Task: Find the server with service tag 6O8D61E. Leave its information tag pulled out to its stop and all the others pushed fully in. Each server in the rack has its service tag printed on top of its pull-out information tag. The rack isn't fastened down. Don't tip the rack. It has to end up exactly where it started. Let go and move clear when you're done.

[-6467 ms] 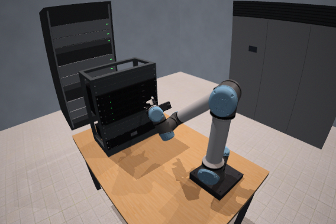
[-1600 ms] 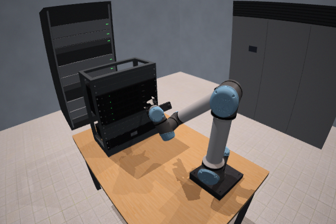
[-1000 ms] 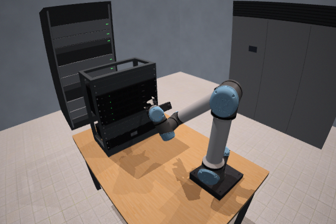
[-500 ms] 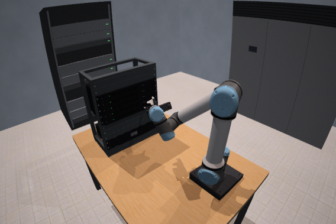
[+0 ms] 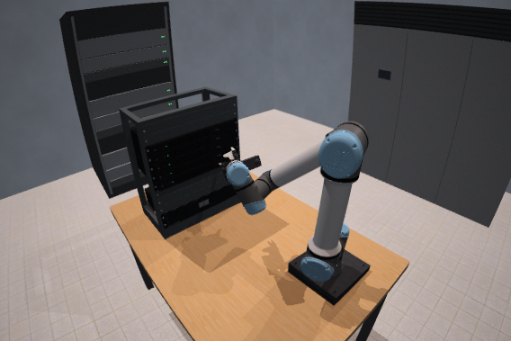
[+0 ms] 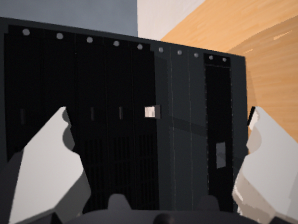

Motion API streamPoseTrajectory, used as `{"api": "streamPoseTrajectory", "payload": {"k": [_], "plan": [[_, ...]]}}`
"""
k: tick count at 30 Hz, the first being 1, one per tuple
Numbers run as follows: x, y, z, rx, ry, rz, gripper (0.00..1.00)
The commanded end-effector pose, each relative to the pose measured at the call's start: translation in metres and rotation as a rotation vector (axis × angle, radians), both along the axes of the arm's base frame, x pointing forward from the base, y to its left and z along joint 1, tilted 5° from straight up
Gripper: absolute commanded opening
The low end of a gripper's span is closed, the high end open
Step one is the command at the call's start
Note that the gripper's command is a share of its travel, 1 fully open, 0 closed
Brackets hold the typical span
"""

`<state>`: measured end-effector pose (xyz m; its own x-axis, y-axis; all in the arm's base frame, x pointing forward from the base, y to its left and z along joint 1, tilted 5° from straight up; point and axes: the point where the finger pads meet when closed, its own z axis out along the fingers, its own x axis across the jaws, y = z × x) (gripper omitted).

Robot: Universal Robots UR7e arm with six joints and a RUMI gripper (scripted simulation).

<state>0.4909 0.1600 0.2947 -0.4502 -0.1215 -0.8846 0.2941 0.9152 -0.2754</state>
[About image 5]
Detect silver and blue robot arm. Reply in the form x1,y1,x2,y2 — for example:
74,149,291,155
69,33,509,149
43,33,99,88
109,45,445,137
227,121,369,282

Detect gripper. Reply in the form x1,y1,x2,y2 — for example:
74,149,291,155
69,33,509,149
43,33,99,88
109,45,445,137
221,148,241,181

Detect black server rack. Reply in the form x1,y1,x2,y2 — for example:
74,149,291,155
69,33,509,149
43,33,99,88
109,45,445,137
119,87,241,239

